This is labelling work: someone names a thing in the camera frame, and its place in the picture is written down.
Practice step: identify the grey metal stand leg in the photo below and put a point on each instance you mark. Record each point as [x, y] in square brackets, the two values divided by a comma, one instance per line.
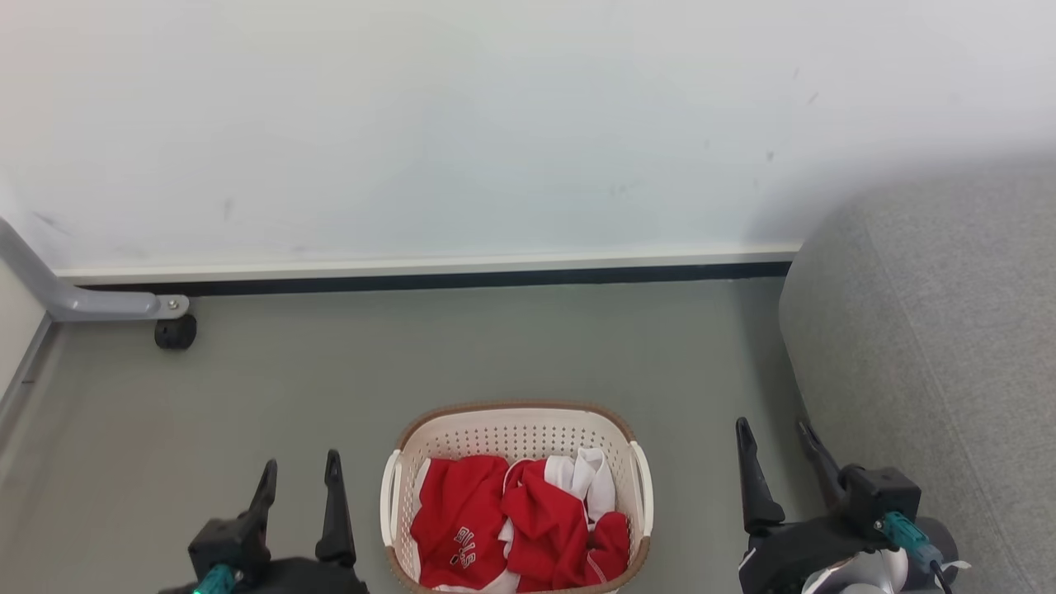
[91, 304]

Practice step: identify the red crumpled garment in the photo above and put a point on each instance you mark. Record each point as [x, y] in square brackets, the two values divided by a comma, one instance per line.
[544, 532]

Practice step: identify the red printed jersey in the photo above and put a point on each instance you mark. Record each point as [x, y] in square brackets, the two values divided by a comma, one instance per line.
[458, 507]

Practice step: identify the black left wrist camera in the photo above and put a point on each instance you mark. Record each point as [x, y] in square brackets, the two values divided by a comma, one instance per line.
[231, 544]

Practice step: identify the white crumpled garment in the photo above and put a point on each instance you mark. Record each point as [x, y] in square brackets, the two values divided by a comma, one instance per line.
[596, 483]

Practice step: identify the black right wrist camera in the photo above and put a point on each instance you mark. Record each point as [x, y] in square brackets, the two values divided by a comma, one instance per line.
[881, 493]

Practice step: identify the grey fabric sofa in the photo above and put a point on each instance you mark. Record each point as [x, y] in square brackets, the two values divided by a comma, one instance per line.
[940, 330]

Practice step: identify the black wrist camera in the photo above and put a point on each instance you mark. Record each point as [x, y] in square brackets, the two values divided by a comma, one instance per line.
[231, 544]
[881, 493]

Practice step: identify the black baseboard strip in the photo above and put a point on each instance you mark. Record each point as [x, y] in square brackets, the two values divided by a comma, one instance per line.
[412, 281]

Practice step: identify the white wall trim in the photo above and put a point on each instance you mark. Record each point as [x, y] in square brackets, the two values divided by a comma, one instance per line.
[412, 266]

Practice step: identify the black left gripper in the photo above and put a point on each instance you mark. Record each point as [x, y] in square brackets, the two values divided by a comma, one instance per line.
[305, 579]

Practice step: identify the white partition panel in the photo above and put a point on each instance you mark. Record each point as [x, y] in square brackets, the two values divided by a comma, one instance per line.
[12, 330]

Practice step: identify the cream perforated laundry basket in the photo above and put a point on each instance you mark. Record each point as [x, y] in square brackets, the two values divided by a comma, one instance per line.
[516, 433]

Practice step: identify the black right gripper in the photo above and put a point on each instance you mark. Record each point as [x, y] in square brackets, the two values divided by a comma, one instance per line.
[800, 557]

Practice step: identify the black caster wheel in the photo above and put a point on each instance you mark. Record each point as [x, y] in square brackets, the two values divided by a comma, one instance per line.
[175, 332]

